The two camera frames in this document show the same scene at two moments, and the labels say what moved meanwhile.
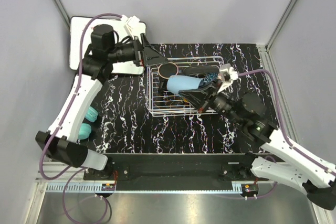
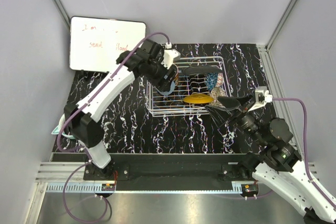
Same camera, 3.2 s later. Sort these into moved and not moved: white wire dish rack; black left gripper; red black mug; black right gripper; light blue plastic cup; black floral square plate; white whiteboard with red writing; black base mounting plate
Moved: black right gripper; red black mug; light blue plastic cup; black left gripper
Not moved: white whiteboard with red writing; white wire dish rack; black floral square plate; black base mounting plate
